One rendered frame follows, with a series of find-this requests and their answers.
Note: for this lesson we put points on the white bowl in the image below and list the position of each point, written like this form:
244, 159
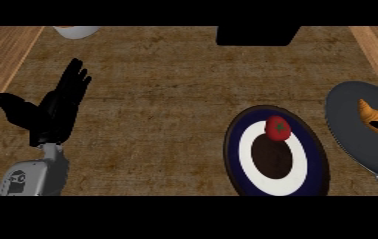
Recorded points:
76, 31

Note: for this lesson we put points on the blue and white round plate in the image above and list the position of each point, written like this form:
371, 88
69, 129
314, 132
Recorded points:
275, 179

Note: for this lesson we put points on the grey pan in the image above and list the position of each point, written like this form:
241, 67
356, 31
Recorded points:
349, 126

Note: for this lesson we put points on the golden croissant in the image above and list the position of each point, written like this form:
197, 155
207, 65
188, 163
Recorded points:
368, 115

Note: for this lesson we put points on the black box appliance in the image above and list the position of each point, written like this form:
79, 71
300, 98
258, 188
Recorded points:
258, 35

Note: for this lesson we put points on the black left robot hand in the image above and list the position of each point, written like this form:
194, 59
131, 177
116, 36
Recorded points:
57, 111

